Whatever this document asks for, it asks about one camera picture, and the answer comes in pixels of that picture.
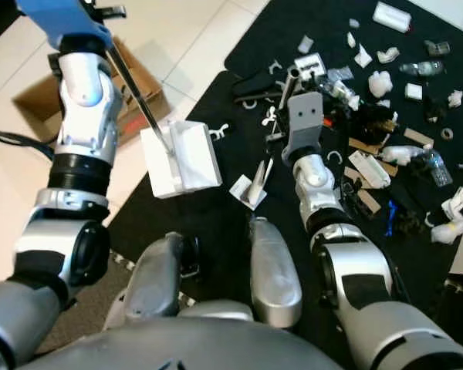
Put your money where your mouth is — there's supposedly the small broom with metal handle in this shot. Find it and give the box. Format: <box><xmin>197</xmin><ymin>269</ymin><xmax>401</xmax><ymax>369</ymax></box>
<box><xmin>249</xmin><ymin>67</ymin><xmax>303</xmax><ymax>209</ymax></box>

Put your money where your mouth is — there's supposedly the white dustpan with rod handle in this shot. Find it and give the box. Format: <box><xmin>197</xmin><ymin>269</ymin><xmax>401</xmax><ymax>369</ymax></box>
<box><xmin>79</xmin><ymin>0</ymin><xmax>223</xmax><ymax>200</ymax></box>

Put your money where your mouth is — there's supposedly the large black foam floor mat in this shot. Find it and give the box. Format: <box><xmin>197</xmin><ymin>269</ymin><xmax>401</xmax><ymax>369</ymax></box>
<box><xmin>46</xmin><ymin>0</ymin><xmax>463</xmax><ymax>355</ymax></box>

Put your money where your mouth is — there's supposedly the white black-printed card box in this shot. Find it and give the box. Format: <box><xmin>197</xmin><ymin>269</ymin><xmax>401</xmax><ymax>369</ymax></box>
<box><xmin>293</xmin><ymin>52</ymin><xmax>326</xmax><ymax>78</ymax></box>

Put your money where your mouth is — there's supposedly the white paper sheet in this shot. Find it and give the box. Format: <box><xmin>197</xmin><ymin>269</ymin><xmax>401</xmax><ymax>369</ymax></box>
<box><xmin>229</xmin><ymin>175</ymin><xmax>267</xmax><ymax>209</ymax></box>

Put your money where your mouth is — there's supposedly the silver foil wrapper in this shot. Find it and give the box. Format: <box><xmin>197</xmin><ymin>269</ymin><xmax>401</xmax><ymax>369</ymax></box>
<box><xmin>328</xmin><ymin>66</ymin><xmax>356</xmax><ymax>82</ymax></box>

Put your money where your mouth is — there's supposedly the white plastic scrap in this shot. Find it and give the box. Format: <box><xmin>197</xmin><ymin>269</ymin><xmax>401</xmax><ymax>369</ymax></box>
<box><xmin>297</xmin><ymin>35</ymin><xmax>315</xmax><ymax>55</ymax></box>

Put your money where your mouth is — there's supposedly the brown cardboard box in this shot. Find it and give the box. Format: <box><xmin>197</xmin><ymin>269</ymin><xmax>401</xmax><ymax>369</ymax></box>
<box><xmin>13</xmin><ymin>35</ymin><xmax>172</xmax><ymax>147</ymax></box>

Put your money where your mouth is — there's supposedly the white flat plastic case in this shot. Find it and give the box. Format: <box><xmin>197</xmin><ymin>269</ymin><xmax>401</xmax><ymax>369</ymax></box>
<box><xmin>347</xmin><ymin>150</ymin><xmax>392</xmax><ymax>190</ymax></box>

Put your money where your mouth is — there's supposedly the folded white paper piece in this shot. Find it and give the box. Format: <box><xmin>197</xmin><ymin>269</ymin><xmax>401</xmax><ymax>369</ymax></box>
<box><xmin>353</xmin><ymin>44</ymin><xmax>373</xmax><ymax>69</ymax></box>

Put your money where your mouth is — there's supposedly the large crumpled white tissue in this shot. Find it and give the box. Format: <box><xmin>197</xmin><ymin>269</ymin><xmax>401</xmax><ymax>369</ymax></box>
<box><xmin>368</xmin><ymin>70</ymin><xmax>396</xmax><ymax>99</ymax></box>

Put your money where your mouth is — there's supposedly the long crumpled white tissue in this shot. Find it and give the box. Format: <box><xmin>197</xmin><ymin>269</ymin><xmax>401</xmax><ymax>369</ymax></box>
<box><xmin>378</xmin><ymin>145</ymin><xmax>420</xmax><ymax>167</ymax></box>

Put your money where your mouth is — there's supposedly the white square pad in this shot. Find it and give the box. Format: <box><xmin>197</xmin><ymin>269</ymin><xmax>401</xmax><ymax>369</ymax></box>
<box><xmin>404</xmin><ymin>82</ymin><xmax>424</xmax><ymax>101</ymax></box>

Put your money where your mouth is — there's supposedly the brown cardboard strip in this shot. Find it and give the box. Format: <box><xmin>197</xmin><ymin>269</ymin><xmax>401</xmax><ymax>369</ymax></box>
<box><xmin>403</xmin><ymin>127</ymin><xmax>437</xmax><ymax>147</ymax></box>

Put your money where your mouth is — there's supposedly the blue plastic piece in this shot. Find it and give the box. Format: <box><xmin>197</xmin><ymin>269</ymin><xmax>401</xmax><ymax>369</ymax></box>
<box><xmin>384</xmin><ymin>202</ymin><xmax>399</xmax><ymax>237</ymax></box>

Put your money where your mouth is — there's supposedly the silver robot right leg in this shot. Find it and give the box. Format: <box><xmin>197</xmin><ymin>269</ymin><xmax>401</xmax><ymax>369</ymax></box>
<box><xmin>249</xmin><ymin>216</ymin><xmax>303</xmax><ymax>328</ymax></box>

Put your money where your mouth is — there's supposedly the silver robot leg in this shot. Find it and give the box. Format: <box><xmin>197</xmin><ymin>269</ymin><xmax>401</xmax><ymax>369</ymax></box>
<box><xmin>125</xmin><ymin>231</ymin><xmax>198</xmax><ymax>321</ymax></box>
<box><xmin>249</xmin><ymin>216</ymin><xmax>303</xmax><ymax>328</ymax></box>

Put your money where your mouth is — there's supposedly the clear plastic bottle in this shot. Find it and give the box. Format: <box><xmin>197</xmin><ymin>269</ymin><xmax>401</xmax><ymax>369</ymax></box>
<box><xmin>399</xmin><ymin>60</ymin><xmax>447</xmax><ymax>78</ymax></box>
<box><xmin>421</xmin><ymin>148</ymin><xmax>455</xmax><ymax>188</ymax></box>

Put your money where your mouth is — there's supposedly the white foam block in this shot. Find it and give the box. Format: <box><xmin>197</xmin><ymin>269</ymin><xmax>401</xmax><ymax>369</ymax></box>
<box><xmin>373</xmin><ymin>2</ymin><xmax>414</xmax><ymax>34</ymax></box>

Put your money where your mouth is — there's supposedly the grey crumpled wrapper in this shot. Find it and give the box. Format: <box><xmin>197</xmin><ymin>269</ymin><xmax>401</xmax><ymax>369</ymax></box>
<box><xmin>424</xmin><ymin>39</ymin><xmax>451</xmax><ymax>57</ymax></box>

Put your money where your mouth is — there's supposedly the silver robot left leg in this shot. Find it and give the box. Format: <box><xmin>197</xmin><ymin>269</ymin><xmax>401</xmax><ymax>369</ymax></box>
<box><xmin>125</xmin><ymin>231</ymin><xmax>198</xmax><ymax>321</ymax></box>

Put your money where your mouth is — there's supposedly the crumpled white plastic bag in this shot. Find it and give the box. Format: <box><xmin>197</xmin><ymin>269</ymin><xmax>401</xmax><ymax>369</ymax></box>
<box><xmin>428</xmin><ymin>222</ymin><xmax>463</xmax><ymax>246</ymax></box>

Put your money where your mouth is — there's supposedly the grey robot torso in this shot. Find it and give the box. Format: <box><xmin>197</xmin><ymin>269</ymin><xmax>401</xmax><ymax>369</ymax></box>
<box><xmin>23</xmin><ymin>299</ymin><xmax>340</xmax><ymax>370</ymax></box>

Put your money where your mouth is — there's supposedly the grey-blue right wrist camera mount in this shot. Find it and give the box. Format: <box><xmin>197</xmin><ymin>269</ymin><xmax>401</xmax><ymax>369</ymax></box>
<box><xmin>284</xmin><ymin>91</ymin><xmax>326</xmax><ymax>159</ymax></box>

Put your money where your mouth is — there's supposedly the grey-blue wrist camera mount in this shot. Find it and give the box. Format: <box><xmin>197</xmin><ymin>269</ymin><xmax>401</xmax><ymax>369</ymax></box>
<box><xmin>18</xmin><ymin>0</ymin><xmax>113</xmax><ymax>51</ymax></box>
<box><xmin>284</xmin><ymin>91</ymin><xmax>326</xmax><ymax>159</ymax></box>

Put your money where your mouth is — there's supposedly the grey-blue left wrist camera mount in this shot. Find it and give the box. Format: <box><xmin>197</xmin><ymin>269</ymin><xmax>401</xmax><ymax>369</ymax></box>
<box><xmin>18</xmin><ymin>0</ymin><xmax>113</xmax><ymax>51</ymax></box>

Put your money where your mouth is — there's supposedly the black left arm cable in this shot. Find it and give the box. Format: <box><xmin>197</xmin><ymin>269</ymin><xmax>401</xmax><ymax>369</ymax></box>
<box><xmin>0</xmin><ymin>123</ymin><xmax>63</xmax><ymax>151</ymax></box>

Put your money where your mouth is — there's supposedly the white plastic bracket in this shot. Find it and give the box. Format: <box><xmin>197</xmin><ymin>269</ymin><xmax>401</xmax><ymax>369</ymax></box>
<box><xmin>441</xmin><ymin>187</ymin><xmax>463</xmax><ymax>224</ymax></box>

